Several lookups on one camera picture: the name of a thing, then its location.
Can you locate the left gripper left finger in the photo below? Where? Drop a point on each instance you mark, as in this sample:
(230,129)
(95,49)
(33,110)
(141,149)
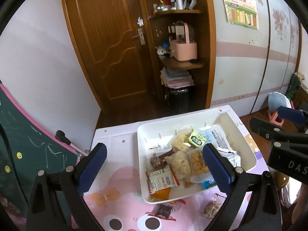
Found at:
(44,209)

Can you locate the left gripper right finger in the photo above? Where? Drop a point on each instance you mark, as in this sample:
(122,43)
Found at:
(263,211)

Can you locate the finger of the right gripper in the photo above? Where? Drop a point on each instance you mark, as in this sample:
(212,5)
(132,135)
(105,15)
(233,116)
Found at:
(266,128)
(298,117)

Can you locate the mixed nut clear packet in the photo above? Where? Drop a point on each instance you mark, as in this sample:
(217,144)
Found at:
(212,209)

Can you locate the blue candy wrapper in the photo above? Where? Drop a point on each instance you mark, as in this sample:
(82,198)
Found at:
(208,184)

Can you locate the green yellow snack packet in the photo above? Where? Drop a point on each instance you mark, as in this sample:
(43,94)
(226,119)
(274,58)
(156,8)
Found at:
(196,139)

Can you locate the yellow noodle snack bag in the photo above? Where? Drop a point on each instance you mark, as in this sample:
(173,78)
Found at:
(180,143)

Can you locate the yellow crisps snack bag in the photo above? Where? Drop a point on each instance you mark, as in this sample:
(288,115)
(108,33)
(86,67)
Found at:
(180,164)

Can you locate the red white barcode packet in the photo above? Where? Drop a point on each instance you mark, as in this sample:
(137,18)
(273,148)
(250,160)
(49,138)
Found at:
(161,179)

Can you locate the orange biscuit packet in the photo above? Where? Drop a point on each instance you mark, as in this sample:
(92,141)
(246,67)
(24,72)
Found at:
(197,163)

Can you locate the pink small stool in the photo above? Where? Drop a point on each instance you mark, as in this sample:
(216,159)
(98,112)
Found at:
(274,118)

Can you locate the blue white plush pillow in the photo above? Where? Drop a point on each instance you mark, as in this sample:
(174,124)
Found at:
(276,100)

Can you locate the pink cartoon table cloth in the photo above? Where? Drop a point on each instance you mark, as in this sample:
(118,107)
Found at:
(115,196)

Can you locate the blue white snack packet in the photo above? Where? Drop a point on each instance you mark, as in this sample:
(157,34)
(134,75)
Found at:
(217,137)

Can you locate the dark red small packet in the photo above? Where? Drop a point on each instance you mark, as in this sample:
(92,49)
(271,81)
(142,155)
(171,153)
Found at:
(165,210)

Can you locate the orange white snack packet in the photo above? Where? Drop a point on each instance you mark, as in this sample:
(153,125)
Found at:
(161,194)

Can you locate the white plastic storage tray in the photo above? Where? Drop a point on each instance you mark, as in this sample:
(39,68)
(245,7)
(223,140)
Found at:
(159,133)

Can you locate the brown nut snack packet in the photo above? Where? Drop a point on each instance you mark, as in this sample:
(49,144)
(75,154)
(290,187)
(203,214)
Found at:
(159,161)

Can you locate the stack of folded cloths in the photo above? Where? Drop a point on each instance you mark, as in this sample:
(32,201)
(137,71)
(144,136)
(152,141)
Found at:
(176,79)

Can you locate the wooden corner shelf unit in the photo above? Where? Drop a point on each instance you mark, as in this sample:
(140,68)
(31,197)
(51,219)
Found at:
(199,14)

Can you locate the white cylinder bottle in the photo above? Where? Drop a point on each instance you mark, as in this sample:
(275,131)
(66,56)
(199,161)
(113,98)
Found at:
(179,4)

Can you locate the brown wooden door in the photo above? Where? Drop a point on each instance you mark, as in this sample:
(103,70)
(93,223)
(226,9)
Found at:
(118,66)

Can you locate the green chalkboard pink frame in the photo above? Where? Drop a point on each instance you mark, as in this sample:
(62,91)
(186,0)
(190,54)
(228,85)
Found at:
(32,149)

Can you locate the colourful wall poster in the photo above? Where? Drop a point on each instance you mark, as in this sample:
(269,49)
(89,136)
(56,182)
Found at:
(242,12)

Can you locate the pink handled basket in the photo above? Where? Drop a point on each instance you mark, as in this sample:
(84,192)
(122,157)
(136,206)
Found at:
(183,45)

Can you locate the silver door handle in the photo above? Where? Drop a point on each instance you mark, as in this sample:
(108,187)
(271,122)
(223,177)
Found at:
(140,36)

